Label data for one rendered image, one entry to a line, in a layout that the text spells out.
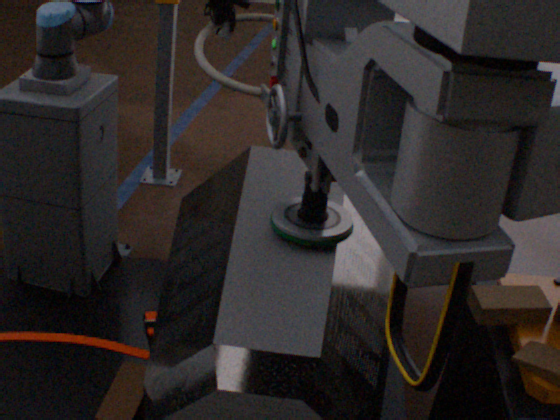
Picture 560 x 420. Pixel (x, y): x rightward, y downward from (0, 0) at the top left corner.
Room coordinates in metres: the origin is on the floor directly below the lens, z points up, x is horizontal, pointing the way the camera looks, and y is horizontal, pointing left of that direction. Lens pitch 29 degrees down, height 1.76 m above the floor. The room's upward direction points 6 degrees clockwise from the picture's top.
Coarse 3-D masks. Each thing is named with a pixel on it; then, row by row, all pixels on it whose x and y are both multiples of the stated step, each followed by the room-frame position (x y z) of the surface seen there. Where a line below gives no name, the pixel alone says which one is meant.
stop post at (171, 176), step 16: (160, 0) 3.42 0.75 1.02; (176, 0) 3.42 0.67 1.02; (160, 16) 3.44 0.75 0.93; (176, 16) 3.50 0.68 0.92; (160, 32) 3.44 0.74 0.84; (160, 48) 3.44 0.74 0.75; (160, 64) 3.44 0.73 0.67; (160, 80) 3.44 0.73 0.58; (160, 96) 3.44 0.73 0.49; (160, 112) 3.44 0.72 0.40; (160, 128) 3.44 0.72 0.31; (160, 144) 3.44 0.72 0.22; (160, 160) 3.44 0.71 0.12; (144, 176) 3.45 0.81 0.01; (160, 176) 3.44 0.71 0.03; (176, 176) 3.49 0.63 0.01
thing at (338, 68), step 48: (336, 48) 1.45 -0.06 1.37; (384, 48) 1.13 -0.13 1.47; (336, 96) 1.32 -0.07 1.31; (384, 96) 1.20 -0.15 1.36; (432, 96) 0.94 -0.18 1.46; (480, 96) 0.93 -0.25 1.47; (528, 96) 0.96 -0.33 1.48; (336, 144) 1.29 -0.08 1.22; (384, 144) 1.21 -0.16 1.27; (384, 192) 1.09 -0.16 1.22; (384, 240) 1.02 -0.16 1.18; (432, 240) 0.95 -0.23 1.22; (480, 240) 0.96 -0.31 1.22
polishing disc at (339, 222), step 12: (288, 204) 1.72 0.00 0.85; (300, 204) 1.72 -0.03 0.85; (336, 204) 1.75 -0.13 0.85; (276, 216) 1.64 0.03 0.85; (288, 216) 1.65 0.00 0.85; (336, 216) 1.68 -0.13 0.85; (348, 216) 1.69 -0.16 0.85; (288, 228) 1.59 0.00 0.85; (300, 228) 1.60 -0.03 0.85; (312, 228) 1.60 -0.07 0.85; (324, 228) 1.61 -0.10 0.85; (336, 228) 1.62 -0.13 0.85; (348, 228) 1.62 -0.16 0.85
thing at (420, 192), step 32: (416, 128) 0.99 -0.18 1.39; (448, 128) 0.95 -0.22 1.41; (480, 128) 0.95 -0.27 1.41; (512, 128) 0.99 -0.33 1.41; (416, 160) 0.98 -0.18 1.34; (448, 160) 0.95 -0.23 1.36; (480, 160) 0.95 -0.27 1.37; (512, 160) 0.99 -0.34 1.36; (416, 192) 0.97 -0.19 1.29; (448, 192) 0.95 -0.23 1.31; (480, 192) 0.95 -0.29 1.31; (416, 224) 0.97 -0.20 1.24; (448, 224) 0.95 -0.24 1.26; (480, 224) 0.95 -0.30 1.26
